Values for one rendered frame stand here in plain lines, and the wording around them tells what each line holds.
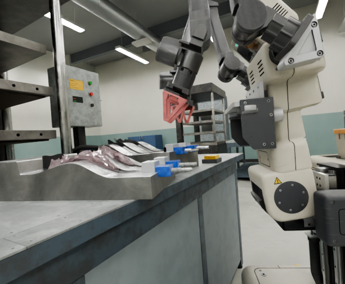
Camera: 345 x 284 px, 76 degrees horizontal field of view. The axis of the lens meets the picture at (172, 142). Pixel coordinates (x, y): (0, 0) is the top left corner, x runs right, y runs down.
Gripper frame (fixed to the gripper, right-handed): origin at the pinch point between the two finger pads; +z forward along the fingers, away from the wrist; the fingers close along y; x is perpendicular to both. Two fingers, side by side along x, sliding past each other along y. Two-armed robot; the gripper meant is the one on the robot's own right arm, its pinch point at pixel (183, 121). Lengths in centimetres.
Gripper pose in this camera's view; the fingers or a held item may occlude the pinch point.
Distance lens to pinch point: 98.1
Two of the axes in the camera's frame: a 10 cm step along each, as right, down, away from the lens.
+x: 8.7, -0.4, -4.9
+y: -4.9, 0.4, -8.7
